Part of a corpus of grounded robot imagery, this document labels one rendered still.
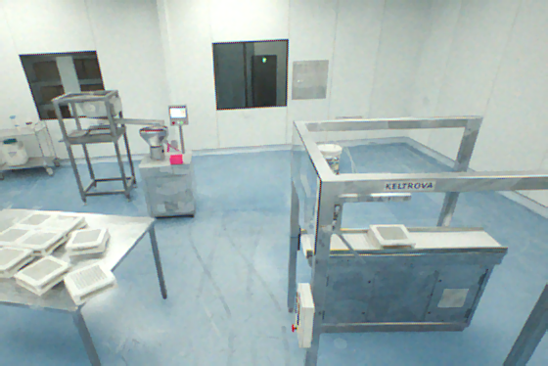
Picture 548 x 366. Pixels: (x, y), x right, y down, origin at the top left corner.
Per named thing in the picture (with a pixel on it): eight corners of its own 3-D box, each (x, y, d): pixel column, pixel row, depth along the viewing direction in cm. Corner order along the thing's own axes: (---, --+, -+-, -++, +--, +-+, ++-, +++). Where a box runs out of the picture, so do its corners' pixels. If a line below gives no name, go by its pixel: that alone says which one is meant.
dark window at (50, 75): (40, 120, 634) (18, 54, 578) (40, 120, 636) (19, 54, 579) (111, 115, 642) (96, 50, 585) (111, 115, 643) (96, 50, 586)
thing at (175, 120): (174, 156, 444) (167, 106, 412) (174, 153, 453) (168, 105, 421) (192, 155, 446) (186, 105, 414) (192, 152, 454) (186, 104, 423)
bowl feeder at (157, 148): (142, 163, 424) (136, 133, 404) (146, 155, 454) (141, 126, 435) (181, 160, 426) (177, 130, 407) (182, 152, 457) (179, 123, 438)
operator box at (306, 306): (298, 347, 161) (301, 307, 147) (295, 322, 175) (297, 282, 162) (311, 347, 160) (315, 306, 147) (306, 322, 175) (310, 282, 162)
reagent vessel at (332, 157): (316, 178, 205) (318, 148, 195) (312, 169, 218) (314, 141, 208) (342, 178, 204) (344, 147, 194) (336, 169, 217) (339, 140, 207)
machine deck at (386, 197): (307, 203, 205) (307, 197, 203) (299, 180, 238) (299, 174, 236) (411, 201, 203) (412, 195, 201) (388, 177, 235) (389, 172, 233)
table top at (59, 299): (-128, 288, 218) (-131, 284, 216) (7, 211, 310) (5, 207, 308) (76, 315, 189) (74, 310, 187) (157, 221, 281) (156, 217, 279)
